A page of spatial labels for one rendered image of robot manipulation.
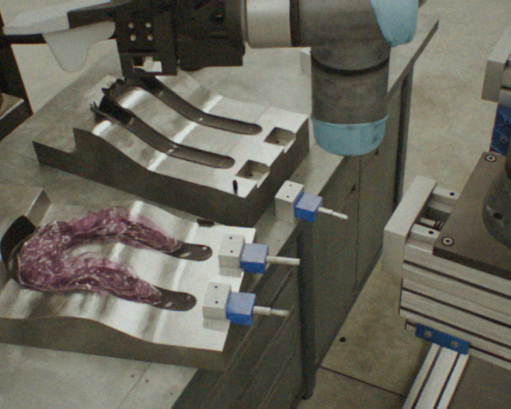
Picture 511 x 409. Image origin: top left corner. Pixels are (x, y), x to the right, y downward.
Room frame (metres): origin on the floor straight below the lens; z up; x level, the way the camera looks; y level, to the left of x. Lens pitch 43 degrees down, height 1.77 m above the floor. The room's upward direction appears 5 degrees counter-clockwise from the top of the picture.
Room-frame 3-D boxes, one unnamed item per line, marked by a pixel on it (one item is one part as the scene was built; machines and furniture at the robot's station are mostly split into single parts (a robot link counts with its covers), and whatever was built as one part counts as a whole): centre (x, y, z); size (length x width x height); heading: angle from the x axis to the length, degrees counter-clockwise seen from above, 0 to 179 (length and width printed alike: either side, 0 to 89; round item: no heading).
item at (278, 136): (1.14, -0.06, 0.87); 0.05 x 0.05 x 0.04; 58
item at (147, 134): (1.20, 0.15, 0.92); 0.35 x 0.16 x 0.09; 58
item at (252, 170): (1.04, 0.00, 0.87); 0.05 x 0.05 x 0.04; 58
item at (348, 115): (0.63, -0.10, 1.34); 0.11 x 0.08 x 0.11; 173
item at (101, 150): (1.22, 0.16, 0.87); 0.50 x 0.26 x 0.14; 58
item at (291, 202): (1.00, -0.10, 0.83); 0.13 x 0.05 x 0.05; 60
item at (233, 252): (0.86, 0.00, 0.86); 0.13 x 0.05 x 0.05; 75
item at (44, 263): (0.87, 0.27, 0.90); 0.26 x 0.18 x 0.08; 75
